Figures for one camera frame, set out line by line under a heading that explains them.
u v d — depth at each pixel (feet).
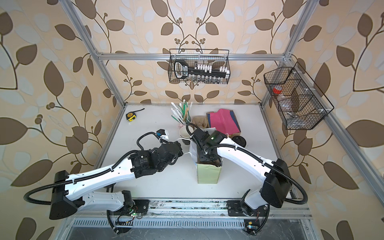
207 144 1.78
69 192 1.31
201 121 3.53
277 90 2.88
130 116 3.62
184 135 2.99
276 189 1.29
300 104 2.41
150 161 1.69
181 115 3.14
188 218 2.37
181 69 2.77
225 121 3.32
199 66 2.70
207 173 2.26
